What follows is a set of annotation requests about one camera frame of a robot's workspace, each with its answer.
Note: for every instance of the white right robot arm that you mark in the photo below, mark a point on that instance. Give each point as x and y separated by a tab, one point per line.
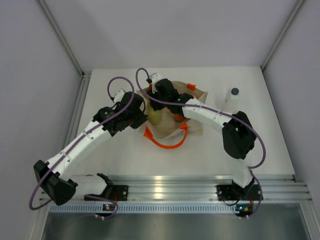
237	139

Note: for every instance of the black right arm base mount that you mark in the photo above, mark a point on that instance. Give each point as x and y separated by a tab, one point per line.
230	192

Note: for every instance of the aluminium frame post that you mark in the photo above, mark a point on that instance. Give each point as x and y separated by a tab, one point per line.
43	6
285	27

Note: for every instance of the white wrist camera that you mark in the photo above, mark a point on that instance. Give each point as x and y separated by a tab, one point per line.
119	95
156	78

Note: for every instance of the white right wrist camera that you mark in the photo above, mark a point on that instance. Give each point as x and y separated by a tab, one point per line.
156	78

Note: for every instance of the green pump lotion bottle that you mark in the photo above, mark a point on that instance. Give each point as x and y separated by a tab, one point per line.
154	116

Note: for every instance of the aluminium rail base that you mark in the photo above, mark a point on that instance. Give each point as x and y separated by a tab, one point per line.
203	188

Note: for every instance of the beige canvas bag orange handles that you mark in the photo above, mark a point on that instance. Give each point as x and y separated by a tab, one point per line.
169	128

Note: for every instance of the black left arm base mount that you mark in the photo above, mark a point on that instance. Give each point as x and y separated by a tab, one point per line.
112	192

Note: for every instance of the slotted grey cable duct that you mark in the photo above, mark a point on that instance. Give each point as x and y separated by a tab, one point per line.
148	208

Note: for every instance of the left aluminium frame post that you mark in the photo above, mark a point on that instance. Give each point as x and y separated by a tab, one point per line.
43	6

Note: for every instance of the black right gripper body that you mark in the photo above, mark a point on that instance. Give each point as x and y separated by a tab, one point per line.
157	105

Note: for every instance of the right aluminium frame post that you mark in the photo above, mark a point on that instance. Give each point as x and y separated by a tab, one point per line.
285	27

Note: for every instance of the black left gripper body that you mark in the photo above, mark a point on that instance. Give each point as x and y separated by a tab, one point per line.
136	119

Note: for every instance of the orange bottle blue spray top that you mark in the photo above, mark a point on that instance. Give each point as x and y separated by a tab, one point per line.
179	118

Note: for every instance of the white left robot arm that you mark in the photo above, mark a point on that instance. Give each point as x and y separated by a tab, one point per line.
56	176

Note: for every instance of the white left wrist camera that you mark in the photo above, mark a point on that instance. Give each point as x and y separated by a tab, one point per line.
119	95

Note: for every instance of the white square bottle black cap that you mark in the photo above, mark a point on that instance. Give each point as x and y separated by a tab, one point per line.
231	100

